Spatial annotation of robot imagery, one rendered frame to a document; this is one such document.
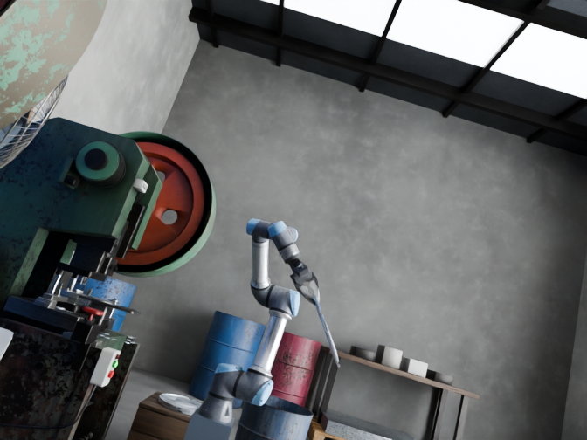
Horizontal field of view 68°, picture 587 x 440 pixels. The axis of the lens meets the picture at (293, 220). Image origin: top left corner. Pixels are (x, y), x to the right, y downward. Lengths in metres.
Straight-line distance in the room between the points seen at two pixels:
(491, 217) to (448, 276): 1.00
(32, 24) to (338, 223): 4.99
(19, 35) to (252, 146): 5.10
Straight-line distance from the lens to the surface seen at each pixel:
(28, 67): 0.90
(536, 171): 6.80
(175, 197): 2.60
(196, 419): 2.08
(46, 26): 0.89
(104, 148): 2.03
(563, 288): 6.60
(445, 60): 5.63
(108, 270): 2.19
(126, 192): 2.07
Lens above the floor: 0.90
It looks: 14 degrees up
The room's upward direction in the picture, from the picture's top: 17 degrees clockwise
